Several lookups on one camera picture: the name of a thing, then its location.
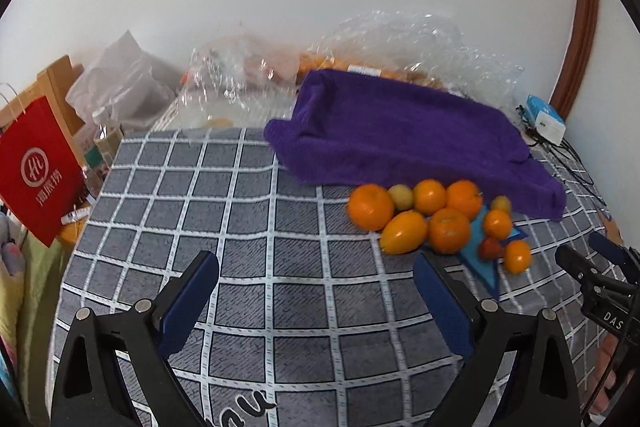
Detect small red tangerine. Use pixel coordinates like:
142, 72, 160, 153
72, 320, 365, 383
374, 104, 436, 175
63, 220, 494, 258
477, 237, 502, 262

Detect small orange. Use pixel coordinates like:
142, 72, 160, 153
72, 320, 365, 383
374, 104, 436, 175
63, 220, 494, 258
482, 209, 513, 242
502, 239, 532, 275

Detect grey checked tablecloth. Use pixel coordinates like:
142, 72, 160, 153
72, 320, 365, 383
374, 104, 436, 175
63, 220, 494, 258
45, 126, 626, 427

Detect oval orange citrus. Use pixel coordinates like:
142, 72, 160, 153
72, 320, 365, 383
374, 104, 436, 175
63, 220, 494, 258
378, 210, 428, 256

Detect large orange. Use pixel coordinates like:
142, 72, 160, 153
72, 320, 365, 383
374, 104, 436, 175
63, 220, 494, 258
346, 184, 395, 232
428, 207, 472, 255

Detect yellow-green small fruit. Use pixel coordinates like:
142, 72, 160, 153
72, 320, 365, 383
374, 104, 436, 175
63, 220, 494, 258
387, 184, 413, 212

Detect orange behind right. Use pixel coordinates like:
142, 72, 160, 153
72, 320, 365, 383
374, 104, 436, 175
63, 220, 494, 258
446, 180, 484, 221

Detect red paper bag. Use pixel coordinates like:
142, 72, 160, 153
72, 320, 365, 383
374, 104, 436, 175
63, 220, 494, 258
1, 96, 84, 246

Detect clear crumpled plastic bag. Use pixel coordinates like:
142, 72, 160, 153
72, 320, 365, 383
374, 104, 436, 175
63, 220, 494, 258
308, 11, 522, 117

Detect orange behind middle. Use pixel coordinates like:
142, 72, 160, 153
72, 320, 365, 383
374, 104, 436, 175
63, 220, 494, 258
412, 179, 447, 216

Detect person's right hand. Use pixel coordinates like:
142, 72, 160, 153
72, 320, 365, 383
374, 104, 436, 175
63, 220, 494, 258
579, 331, 639, 426

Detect cardboard box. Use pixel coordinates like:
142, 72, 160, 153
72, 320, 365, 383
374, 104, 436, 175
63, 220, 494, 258
1, 55, 85, 139

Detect black cables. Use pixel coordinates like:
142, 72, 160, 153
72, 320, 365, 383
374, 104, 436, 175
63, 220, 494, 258
515, 104, 609, 208

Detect oranges in plastic bag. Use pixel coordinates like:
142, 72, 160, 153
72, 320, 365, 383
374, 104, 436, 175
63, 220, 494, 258
296, 52, 405, 82

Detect brown wooden door frame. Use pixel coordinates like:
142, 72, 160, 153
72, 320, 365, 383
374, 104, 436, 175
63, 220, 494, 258
550, 0, 600, 119

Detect large front orange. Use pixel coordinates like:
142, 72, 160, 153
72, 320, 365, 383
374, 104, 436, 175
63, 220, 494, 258
428, 207, 472, 255

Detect clear plastic bag left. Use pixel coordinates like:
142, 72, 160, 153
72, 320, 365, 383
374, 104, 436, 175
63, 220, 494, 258
177, 35, 300, 129

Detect white blue power adapter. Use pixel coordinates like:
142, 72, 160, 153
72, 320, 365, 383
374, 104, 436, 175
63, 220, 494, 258
524, 94, 566, 146

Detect purple towel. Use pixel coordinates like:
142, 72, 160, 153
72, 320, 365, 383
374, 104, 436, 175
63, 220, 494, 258
264, 69, 566, 221

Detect white translucent plastic bag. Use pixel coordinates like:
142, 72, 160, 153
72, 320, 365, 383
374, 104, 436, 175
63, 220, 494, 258
65, 30, 175, 129

